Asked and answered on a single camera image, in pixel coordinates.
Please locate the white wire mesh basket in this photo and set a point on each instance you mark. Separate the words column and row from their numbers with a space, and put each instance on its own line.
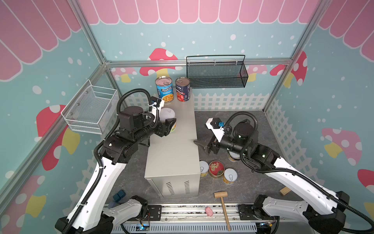
column 91, row 109

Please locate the wooden mallet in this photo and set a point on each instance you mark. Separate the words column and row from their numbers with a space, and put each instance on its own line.
column 221, row 196

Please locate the small wooden block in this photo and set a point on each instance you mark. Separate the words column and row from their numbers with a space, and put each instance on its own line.
column 284, row 191

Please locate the grey metal cabinet counter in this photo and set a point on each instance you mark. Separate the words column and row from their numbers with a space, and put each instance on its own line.
column 173, row 164

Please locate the green yellow white lid can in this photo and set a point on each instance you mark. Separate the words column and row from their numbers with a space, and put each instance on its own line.
column 166, row 113

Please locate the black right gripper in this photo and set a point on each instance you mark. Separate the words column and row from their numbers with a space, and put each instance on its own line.
column 211, row 146

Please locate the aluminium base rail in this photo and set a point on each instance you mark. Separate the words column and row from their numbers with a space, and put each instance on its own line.
column 190, row 218

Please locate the blue chicken noodle soup can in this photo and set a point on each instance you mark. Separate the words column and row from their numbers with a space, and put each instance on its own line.
column 165, row 88

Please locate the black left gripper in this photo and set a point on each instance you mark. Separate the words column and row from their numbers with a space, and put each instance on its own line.
column 164, row 129

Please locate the teal small block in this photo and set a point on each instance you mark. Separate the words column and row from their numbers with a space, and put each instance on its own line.
column 119, row 196

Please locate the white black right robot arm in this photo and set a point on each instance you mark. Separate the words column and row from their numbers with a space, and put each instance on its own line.
column 326, row 211

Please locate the yellow can silver lid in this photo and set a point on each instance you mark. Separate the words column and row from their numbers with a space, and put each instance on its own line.
column 230, row 176

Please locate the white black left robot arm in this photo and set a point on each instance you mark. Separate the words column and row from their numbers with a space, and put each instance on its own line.
column 133, row 125

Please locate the black wire mesh basket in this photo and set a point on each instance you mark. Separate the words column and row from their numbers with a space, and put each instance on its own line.
column 216, row 71

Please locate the pink eraser blob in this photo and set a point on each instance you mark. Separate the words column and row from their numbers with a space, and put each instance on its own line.
column 209, row 211

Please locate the dark chopped tomatoes can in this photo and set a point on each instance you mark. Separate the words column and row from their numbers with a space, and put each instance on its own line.
column 183, row 89

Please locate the red lid flat tin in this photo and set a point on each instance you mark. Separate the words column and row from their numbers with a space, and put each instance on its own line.
column 216, row 169

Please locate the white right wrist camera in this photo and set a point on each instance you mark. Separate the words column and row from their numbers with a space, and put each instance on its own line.
column 217, row 127

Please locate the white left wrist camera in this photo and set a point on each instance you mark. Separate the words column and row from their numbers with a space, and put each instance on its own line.
column 156, row 104

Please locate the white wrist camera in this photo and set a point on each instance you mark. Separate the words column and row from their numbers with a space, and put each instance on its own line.
column 217, row 127
column 156, row 104

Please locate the white lid small can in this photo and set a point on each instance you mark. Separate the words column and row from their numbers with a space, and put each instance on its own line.
column 233, row 156

